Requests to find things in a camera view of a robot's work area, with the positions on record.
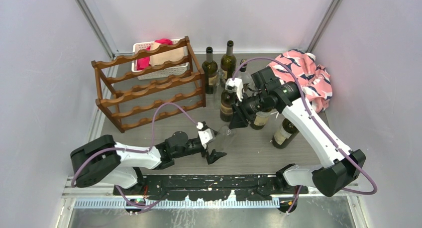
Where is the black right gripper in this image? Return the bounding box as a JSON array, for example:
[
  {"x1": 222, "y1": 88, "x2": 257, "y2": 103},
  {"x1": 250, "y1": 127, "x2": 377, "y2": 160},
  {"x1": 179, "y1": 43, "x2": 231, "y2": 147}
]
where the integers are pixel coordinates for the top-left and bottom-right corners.
[{"x1": 229, "y1": 90, "x2": 269, "y2": 129}]

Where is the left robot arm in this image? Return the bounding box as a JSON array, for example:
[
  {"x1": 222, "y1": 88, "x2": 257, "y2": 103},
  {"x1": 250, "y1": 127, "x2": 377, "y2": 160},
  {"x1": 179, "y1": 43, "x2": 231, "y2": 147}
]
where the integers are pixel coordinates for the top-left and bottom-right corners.
[{"x1": 70, "y1": 122, "x2": 227, "y2": 195}]

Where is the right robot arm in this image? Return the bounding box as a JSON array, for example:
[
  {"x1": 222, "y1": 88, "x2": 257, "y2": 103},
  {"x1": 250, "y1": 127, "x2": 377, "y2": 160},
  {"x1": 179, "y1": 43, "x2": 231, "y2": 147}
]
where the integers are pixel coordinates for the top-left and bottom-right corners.
[{"x1": 225, "y1": 67, "x2": 366, "y2": 197}]

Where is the dark bottle cream label centre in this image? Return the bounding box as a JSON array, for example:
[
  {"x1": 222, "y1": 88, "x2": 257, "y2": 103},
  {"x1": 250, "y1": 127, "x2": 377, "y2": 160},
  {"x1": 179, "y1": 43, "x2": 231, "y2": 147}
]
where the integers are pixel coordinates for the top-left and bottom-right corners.
[{"x1": 250, "y1": 109, "x2": 272, "y2": 130}]

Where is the dark bottle brown label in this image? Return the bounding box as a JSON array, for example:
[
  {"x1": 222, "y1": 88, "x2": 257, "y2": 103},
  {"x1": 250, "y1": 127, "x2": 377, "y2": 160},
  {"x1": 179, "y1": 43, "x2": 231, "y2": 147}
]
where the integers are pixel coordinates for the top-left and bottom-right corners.
[{"x1": 220, "y1": 90, "x2": 236, "y2": 122}]

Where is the small clear glass bottle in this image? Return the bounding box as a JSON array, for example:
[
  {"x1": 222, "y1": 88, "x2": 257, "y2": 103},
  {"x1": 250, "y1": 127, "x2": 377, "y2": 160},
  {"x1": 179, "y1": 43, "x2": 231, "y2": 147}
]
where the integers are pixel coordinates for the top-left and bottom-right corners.
[{"x1": 212, "y1": 69, "x2": 226, "y2": 110}]

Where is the clear bottle with dark cap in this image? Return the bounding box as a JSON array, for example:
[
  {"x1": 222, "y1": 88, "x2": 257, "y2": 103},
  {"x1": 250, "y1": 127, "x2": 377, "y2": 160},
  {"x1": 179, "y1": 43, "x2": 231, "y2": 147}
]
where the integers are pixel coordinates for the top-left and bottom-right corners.
[{"x1": 235, "y1": 63, "x2": 253, "y2": 92}]

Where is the dark bottle white label right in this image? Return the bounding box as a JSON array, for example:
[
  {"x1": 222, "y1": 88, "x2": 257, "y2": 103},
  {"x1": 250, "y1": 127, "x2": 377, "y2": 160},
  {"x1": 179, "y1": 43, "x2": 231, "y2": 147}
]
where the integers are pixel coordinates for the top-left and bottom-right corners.
[{"x1": 272, "y1": 118, "x2": 299, "y2": 149}]

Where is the dark green bottle far back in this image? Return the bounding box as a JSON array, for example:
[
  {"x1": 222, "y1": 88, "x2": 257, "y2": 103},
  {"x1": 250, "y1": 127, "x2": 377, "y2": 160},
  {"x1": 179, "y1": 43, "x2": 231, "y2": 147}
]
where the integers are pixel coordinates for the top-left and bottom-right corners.
[{"x1": 220, "y1": 40, "x2": 237, "y2": 81}]

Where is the dark green bottle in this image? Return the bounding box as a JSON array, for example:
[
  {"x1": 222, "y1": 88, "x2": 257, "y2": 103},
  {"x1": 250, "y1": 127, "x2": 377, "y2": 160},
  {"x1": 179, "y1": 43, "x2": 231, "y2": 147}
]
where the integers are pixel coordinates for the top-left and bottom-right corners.
[
  {"x1": 220, "y1": 40, "x2": 237, "y2": 81},
  {"x1": 202, "y1": 46, "x2": 218, "y2": 95}
]

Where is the dark green bottle far left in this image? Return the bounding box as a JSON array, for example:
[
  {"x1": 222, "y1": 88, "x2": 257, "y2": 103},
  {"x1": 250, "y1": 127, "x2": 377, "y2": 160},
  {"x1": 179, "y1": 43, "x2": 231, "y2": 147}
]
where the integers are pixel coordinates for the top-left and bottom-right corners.
[{"x1": 202, "y1": 46, "x2": 218, "y2": 95}]

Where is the wooden wine rack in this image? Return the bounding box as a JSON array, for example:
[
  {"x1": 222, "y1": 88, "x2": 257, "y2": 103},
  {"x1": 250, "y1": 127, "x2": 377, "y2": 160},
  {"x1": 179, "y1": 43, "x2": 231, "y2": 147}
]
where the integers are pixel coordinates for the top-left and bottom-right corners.
[{"x1": 91, "y1": 36, "x2": 207, "y2": 133}]

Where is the pink shark print cloth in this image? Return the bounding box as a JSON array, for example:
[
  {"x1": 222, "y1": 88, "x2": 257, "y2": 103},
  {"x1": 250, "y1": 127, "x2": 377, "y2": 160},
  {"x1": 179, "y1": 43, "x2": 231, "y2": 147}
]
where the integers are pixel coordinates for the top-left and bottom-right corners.
[{"x1": 275, "y1": 49, "x2": 333, "y2": 113}]

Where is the beige folded cloth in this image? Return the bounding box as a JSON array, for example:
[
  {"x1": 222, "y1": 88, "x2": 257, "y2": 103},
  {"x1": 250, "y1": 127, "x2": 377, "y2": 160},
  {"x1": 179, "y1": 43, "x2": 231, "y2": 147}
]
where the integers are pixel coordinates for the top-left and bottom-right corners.
[{"x1": 148, "y1": 39, "x2": 185, "y2": 66}]

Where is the white plastic basket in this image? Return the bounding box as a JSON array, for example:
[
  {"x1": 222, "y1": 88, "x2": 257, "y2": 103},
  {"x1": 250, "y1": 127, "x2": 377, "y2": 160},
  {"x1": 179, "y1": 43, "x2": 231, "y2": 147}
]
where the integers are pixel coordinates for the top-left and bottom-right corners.
[{"x1": 131, "y1": 38, "x2": 189, "y2": 80}]

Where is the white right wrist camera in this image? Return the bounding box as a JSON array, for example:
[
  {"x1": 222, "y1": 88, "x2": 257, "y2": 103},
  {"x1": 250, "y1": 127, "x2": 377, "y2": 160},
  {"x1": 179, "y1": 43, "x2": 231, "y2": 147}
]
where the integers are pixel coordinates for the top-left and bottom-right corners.
[{"x1": 225, "y1": 78, "x2": 243, "y2": 101}]

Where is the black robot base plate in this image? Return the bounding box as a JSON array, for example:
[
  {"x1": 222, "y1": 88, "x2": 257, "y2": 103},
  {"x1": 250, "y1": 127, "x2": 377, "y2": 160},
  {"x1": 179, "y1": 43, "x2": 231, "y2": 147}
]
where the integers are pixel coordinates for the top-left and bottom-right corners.
[{"x1": 122, "y1": 174, "x2": 298, "y2": 201}]

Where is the aluminium corner post left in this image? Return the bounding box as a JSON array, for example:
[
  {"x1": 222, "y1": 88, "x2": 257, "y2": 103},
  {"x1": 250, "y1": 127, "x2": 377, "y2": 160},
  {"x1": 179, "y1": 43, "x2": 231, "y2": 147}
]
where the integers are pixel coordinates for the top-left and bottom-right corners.
[{"x1": 75, "y1": 0, "x2": 119, "y2": 59}]

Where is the aluminium corner post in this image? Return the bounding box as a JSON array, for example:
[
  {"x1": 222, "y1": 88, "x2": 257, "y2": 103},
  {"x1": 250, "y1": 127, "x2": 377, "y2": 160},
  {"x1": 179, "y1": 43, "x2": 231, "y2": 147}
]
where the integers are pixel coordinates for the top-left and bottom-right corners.
[
  {"x1": 307, "y1": 0, "x2": 343, "y2": 53},
  {"x1": 75, "y1": 0, "x2": 119, "y2": 59}
]

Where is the aluminium corner post right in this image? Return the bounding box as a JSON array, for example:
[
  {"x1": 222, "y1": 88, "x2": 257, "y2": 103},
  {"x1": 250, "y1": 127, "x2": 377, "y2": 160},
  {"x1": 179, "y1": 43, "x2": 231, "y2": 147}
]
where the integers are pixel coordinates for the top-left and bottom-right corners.
[{"x1": 307, "y1": 0, "x2": 343, "y2": 53}]

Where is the aluminium frame rail front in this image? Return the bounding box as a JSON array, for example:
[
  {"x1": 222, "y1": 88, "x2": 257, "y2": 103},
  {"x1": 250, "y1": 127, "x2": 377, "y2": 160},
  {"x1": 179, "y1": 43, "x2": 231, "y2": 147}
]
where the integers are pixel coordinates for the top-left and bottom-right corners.
[{"x1": 62, "y1": 175, "x2": 362, "y2": 210}]

